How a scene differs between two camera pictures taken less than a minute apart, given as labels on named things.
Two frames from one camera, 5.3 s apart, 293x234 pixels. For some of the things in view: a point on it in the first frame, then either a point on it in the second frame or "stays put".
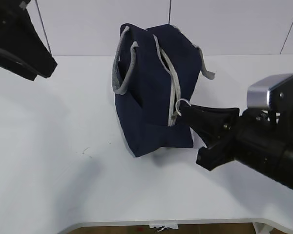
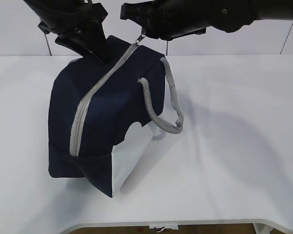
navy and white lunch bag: (155, 71) to (101, 115)
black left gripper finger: (38, 59) to (93, 39)
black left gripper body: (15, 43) to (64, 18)
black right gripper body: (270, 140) to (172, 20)
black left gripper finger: (2, 59) to (76, 46)
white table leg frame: (261, 228) stays put
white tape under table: (162, 225) stays put
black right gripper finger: (213, 123) to (141, 13)
